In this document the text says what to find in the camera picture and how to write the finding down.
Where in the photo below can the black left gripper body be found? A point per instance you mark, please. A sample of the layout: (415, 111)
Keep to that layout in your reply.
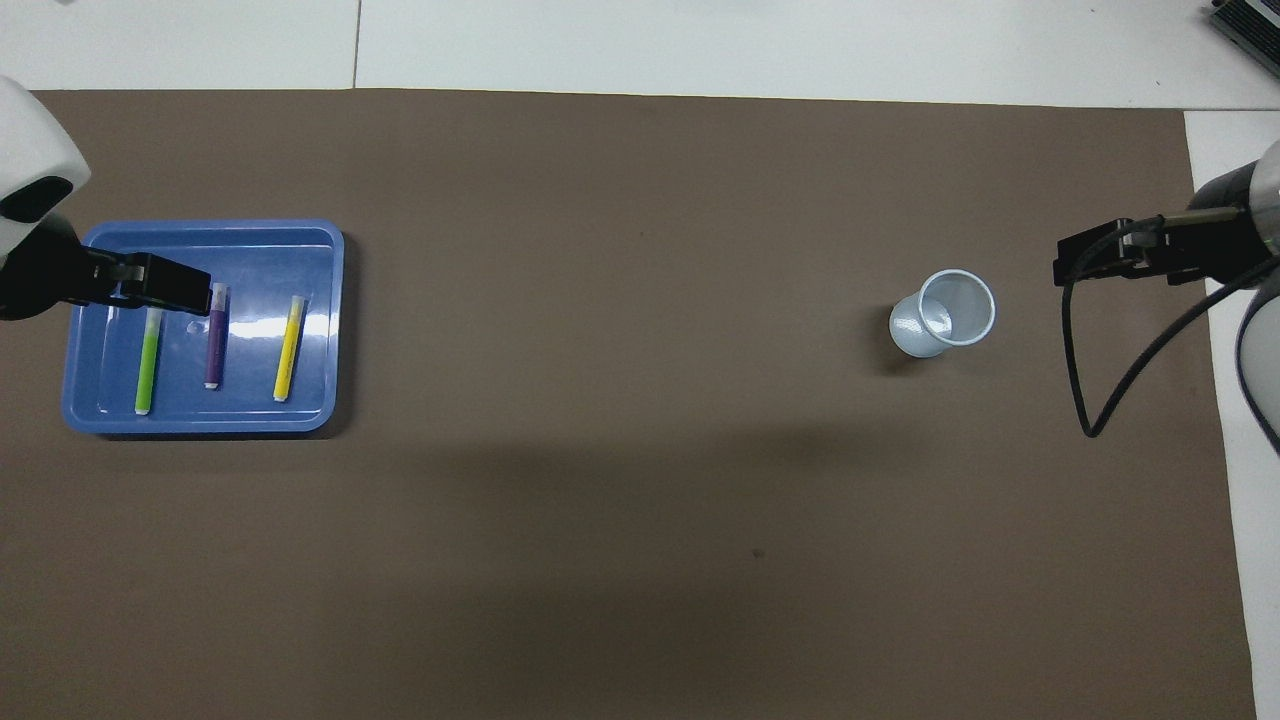
(45, 270)

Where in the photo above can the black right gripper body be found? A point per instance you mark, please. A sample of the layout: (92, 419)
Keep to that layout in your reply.
(1220, 240)

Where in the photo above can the green pen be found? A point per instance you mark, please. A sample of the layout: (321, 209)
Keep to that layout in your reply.
(148, 365)

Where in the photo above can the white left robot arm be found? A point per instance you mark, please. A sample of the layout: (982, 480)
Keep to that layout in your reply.
(30, 170)

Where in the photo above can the blue plastic tray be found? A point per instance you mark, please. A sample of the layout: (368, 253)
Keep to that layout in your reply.
(250, 400)

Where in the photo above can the translucent plastic cup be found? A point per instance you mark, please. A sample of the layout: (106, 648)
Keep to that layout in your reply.
(915, 330)

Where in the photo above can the grey ribbed device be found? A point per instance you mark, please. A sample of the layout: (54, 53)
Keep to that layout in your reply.
(1250, 25)

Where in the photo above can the brown table mat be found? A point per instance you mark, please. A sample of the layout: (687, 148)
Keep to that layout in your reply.
(600, 500)

